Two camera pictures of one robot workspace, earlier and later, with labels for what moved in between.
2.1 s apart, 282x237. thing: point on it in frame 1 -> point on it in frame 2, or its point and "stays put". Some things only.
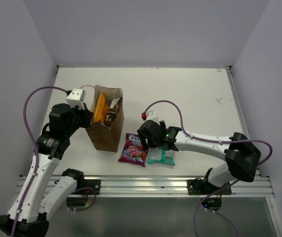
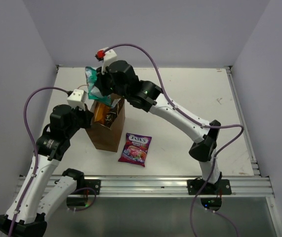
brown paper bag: x=102 y=137 stays put
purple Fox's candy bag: x=134 y=151 stays put
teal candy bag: x=157 y=155 -> x=94 y=93
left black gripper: x=87 y=114 stays put
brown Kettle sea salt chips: x=112 y=113 stays put
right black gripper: x=142 y=138 -> x=100 y=80
